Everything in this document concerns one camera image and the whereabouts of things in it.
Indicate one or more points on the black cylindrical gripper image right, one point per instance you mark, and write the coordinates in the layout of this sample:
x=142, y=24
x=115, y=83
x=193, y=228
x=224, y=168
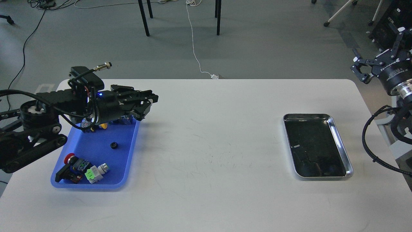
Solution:
x=395, y=72

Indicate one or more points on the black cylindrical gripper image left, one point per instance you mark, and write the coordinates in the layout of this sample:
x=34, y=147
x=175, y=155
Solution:
x=124, y=100

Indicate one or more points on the black gear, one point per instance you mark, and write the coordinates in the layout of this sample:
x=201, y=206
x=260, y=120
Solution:
x=114, y=145

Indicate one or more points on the blue plastic tray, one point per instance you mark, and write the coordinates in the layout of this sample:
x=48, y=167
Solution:
x=94, y=147

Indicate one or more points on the silver metal tray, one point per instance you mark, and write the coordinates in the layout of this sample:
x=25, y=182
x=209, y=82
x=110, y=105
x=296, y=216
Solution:
x=316, y=147

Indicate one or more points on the black equipment case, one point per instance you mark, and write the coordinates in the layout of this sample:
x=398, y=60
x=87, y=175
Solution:
x=398, y=14

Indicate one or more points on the silver button with green block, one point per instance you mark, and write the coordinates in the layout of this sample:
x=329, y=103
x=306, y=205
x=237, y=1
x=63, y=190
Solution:
x=95, y=173

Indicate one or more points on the red emergency stop button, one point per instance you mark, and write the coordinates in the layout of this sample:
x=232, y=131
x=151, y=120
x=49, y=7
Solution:
x=77, y=164

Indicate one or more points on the green push button switch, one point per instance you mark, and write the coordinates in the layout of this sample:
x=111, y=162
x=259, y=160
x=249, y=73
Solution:
x=123, y=120

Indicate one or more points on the yellow push button switch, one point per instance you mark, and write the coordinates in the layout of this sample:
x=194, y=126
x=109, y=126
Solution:
x=93, y=128

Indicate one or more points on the black switch with red tab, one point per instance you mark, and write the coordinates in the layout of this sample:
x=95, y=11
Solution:
x=66, y=173

